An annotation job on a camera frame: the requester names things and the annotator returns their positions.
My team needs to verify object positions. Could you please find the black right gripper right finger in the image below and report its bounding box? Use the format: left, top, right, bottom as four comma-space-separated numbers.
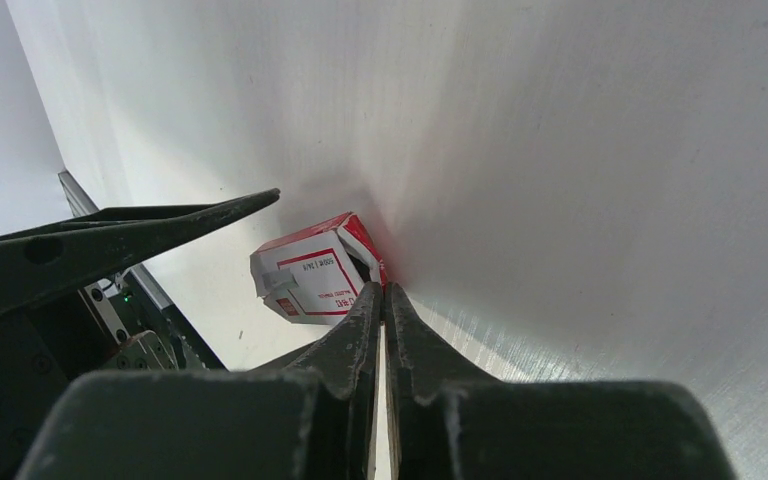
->
383, 283, 736, 479

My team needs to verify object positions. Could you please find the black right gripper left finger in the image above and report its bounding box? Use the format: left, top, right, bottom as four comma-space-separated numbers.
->
18, 283, 382, 479

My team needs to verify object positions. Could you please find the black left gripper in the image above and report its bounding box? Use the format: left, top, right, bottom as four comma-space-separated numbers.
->
0, 188, 280, 479

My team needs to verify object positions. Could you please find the aluminium frame rail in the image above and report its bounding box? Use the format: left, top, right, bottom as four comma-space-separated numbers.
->
57, 170, 226, 372

